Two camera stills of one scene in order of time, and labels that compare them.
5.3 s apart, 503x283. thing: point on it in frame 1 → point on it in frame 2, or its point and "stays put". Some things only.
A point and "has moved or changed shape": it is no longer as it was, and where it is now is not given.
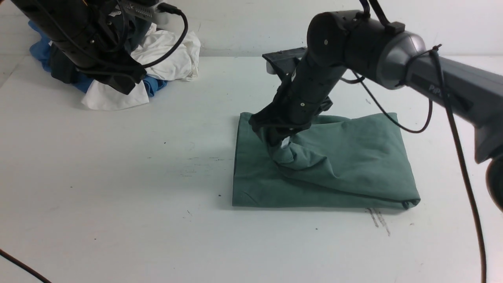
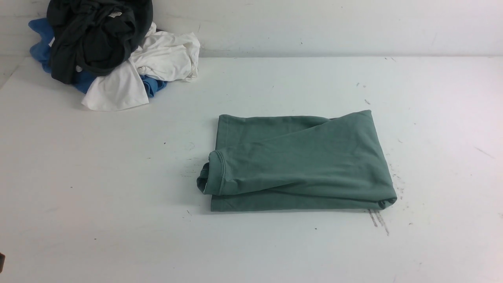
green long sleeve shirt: [333, 162] has moved or changed shape
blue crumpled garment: [41, 50] stays put
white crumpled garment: [167, 55] stays put
